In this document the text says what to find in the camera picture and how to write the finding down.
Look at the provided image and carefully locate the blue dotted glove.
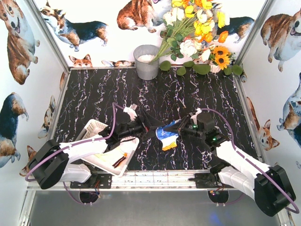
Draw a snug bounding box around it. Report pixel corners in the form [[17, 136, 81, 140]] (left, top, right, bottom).
[[156, 120, 180, 151]]

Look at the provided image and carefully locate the cream glove red cuff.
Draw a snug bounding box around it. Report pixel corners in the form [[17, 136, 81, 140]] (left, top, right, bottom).
[[94, 151, 127, 168]]

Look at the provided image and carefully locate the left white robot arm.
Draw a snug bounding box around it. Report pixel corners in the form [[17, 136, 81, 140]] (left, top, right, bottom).
[[25, 105, 164, 189]]

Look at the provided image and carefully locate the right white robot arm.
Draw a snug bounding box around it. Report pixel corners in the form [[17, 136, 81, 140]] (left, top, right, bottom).
[[164, 112, 300, 217]]

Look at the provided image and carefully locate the white perforated storage basket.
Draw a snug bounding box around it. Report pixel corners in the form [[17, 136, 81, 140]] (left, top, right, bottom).
[[77, 119, 139, 177]]

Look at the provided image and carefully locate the grey metal bucket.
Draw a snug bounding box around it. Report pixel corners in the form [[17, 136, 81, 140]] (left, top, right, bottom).
[[133, 45, 159, 81]]

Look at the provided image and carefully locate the artificial flower bouquet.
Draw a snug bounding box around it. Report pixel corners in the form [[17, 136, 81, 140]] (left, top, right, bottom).
[[152, 0, 252, 76]]

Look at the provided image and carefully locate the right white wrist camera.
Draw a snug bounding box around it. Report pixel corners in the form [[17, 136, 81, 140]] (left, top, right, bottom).
[[189, 108, 202, 124]]

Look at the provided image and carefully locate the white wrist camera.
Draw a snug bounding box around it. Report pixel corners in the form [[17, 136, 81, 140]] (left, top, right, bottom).
[[123, 104, 139, 121], [189, 108, 202, 124]]

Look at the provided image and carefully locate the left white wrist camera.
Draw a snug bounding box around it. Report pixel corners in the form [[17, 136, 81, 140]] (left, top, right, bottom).
[[123, 104, 139, 121]]

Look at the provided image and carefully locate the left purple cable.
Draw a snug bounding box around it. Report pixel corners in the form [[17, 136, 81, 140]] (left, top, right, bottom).
[[24, 102, 125, 206]]

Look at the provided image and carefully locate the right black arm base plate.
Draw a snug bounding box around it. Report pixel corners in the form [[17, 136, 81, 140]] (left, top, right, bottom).
[[188, 170, 234, 188]]

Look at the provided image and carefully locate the aluminium front frame rail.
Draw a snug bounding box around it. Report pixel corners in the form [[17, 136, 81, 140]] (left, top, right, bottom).
[[27, 169, 282, 191]]

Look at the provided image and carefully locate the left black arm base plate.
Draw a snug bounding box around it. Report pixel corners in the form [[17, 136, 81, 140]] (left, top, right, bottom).
[[70, 173, 112, 189]]

